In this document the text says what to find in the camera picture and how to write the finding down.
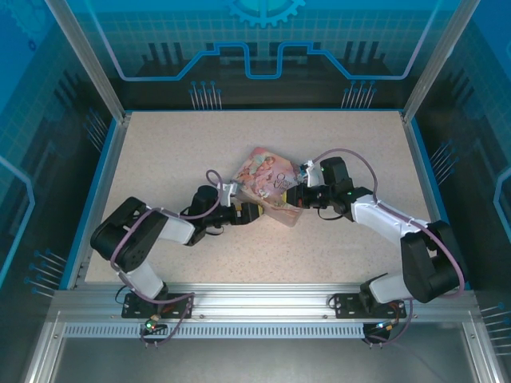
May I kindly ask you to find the aluminium front rail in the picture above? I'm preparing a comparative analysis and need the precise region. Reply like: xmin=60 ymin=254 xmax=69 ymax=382
xmin=50 ymin=282 xmax=480 ymax=325

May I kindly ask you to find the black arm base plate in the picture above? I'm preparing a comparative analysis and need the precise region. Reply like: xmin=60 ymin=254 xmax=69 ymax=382
xmin=121 ymin=292 xmax=193 ymax=320
xmin=332 ymin=293 xmax=408 ymax=320

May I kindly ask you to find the slotted cable duct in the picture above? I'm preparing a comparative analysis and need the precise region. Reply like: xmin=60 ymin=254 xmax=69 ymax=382
xmin=62 ymin=322 xmax=404 ymax=340

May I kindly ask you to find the blue table edge strip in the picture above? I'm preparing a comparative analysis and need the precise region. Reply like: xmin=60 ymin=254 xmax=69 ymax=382
xmin=410 ymin=119 xmax=473 ymax=282
xmin=123 ymin=107 xmax=404 ymax=113
xmin=58 ymin=118 xmax=120 ymax=290

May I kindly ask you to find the thin black cable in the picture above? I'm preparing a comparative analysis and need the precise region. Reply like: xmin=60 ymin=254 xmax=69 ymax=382
xmin=316 ymin=206 xmax=345 ymax=221

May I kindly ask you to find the pink illustrated tin box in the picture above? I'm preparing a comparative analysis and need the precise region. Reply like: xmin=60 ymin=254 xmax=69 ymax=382
xmin=230 ymin=146 xmax=303 ymax=229

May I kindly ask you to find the aluminium frame post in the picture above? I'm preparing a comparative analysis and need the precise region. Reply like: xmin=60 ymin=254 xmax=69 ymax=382
xmin=42 ymin=0 xmax=133 ymax=123
xmin=400 ymin=0 xmax=469 ymax=124

